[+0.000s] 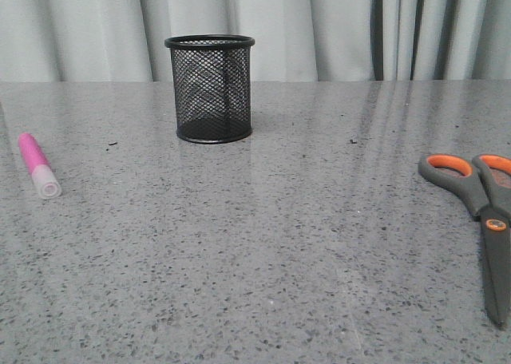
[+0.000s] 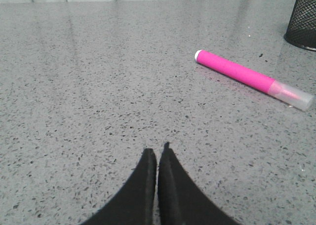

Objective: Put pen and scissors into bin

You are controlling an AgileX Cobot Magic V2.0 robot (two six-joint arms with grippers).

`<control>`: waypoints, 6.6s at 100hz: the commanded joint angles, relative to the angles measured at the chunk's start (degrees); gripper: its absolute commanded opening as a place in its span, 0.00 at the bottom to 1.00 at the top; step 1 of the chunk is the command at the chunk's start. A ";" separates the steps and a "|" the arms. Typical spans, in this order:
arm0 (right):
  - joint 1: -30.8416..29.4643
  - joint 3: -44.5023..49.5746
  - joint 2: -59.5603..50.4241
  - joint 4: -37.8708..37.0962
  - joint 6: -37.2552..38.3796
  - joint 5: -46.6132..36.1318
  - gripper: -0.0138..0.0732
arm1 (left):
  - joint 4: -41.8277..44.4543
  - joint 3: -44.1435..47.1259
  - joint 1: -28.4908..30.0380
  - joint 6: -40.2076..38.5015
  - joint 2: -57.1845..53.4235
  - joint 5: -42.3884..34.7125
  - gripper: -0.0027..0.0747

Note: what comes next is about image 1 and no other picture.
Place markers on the pink highlighter pen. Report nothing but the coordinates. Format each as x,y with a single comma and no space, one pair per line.
44,180

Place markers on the grey orange scissors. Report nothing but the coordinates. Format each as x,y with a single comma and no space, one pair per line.
483,185

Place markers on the grey curtain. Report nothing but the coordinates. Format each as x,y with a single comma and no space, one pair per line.
295,40

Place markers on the black mesh pen cup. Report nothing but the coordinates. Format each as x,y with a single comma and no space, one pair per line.
212,87

